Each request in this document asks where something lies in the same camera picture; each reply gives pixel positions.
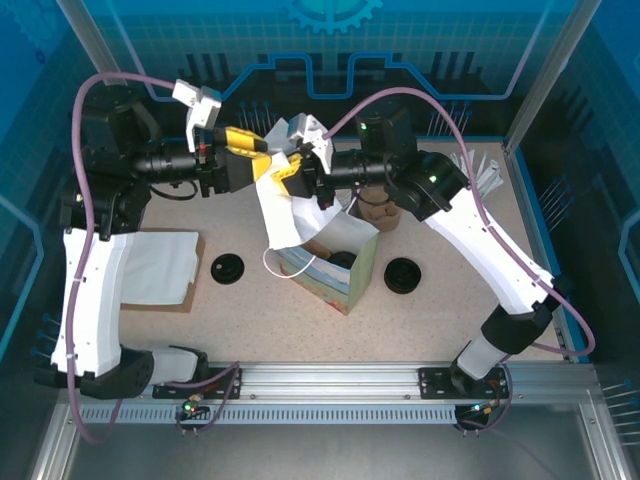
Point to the small LED circuit board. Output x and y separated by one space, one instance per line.
481 410
192 407

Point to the white green paper gift bag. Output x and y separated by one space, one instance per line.
360 270

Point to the brown pulp cup carrier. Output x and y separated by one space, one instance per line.
316 247

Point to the aluminium upright frame post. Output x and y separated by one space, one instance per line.
107 55
552 75

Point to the aluminium side frame bar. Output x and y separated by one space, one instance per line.
602 445
52 445

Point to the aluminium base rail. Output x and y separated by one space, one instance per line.
325 380

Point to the stack of black cup lids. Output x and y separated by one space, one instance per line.
402 275

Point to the stack of white napkins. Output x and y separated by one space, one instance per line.
160 265

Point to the stack of brown pulp carriers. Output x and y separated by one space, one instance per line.
382 215

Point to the black plastic cup lid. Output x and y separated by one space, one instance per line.
342 259
227 269

